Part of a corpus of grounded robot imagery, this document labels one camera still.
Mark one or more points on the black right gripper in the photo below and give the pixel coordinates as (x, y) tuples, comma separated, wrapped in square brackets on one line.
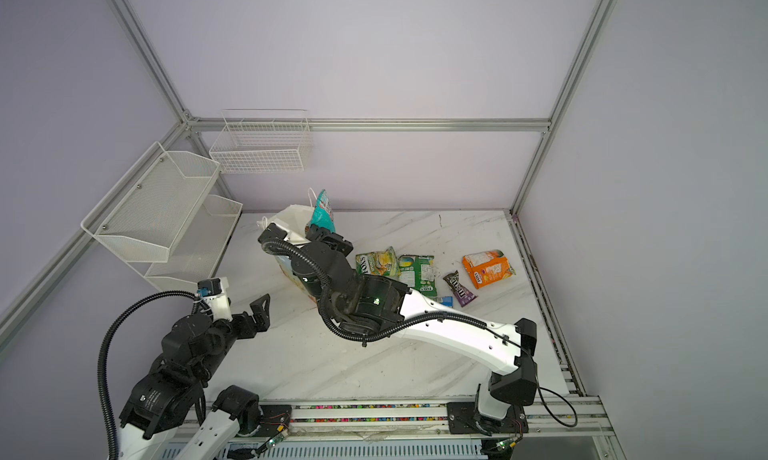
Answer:
[(316, 234)]

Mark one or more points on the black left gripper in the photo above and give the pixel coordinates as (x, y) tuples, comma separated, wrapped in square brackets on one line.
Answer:
[(260, 317)]

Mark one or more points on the teal snack packet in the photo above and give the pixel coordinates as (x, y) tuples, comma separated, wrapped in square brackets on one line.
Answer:
[(322, 214)]

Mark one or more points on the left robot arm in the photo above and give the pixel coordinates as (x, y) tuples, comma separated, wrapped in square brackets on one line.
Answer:
[(160, 402)]

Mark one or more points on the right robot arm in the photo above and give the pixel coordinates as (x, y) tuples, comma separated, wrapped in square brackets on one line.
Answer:
[(365, 308)]

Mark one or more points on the yellow green snack packet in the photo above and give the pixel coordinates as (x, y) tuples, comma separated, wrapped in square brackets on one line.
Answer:
[(379, 263)]

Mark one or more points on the purple chocolate bar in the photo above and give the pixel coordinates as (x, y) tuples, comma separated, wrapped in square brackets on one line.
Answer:
[(463, 295)]

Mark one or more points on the orange snack box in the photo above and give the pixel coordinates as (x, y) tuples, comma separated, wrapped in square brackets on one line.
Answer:
[(487, 267)]

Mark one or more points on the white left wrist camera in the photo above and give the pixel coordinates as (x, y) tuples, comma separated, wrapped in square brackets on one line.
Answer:
[(213, 299)]

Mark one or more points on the white wire wall basket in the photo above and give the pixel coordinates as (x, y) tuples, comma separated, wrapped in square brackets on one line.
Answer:
[(254, 141)]

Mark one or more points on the white mesh wall shelf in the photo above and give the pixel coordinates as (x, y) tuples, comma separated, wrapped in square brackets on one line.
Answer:
[(164, 220)]

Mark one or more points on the aluminium frame post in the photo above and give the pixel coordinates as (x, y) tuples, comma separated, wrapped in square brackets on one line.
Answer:
[(131, 24)]

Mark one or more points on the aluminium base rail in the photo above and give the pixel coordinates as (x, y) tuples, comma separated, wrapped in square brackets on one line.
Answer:
[(446, 428)]

